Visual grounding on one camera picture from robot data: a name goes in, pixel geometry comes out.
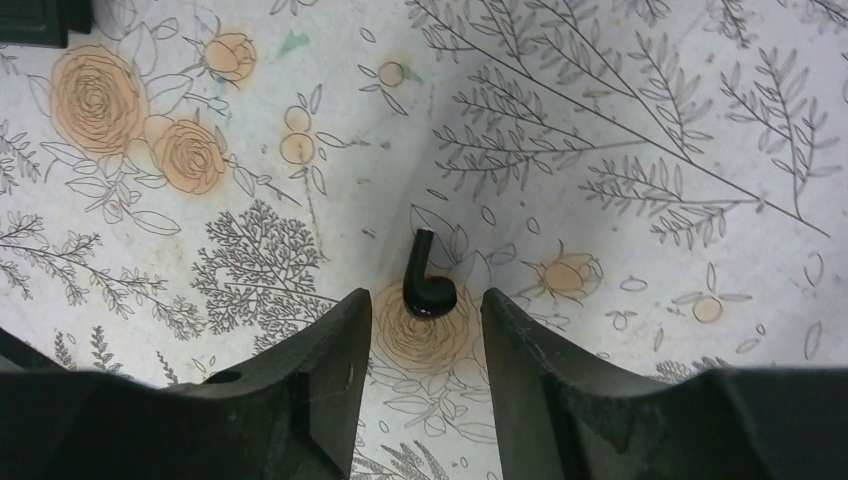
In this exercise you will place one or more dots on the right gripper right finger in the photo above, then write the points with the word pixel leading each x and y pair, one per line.
pixel 562 412

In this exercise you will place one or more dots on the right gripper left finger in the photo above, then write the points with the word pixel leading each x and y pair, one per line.
pixel 290 412

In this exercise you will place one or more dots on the black earbud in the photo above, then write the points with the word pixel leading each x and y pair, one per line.
pixel 426 297

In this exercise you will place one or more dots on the floral patterned table mat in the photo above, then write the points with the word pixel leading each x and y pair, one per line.
pixel 663 183

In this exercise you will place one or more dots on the black white checkerboard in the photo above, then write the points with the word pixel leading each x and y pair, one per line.
pixel 44 23

